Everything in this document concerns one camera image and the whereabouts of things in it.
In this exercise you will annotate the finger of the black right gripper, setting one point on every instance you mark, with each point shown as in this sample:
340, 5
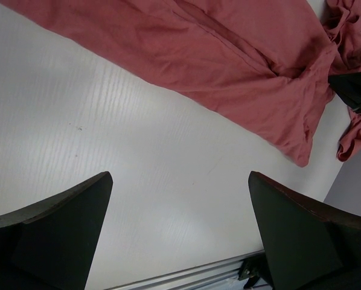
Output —
348, 88

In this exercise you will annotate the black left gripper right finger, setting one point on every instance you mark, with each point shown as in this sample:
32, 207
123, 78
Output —
308, 244

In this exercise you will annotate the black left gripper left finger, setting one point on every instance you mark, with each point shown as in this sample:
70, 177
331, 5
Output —
51, 244

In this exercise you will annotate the pink t-shirt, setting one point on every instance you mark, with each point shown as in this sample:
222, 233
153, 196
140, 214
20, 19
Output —
262, 64
343, 27

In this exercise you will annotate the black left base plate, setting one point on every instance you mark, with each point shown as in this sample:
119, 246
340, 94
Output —
254, 269

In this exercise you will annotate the aluminium front rail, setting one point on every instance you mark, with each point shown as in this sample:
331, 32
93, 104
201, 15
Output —
197, 277

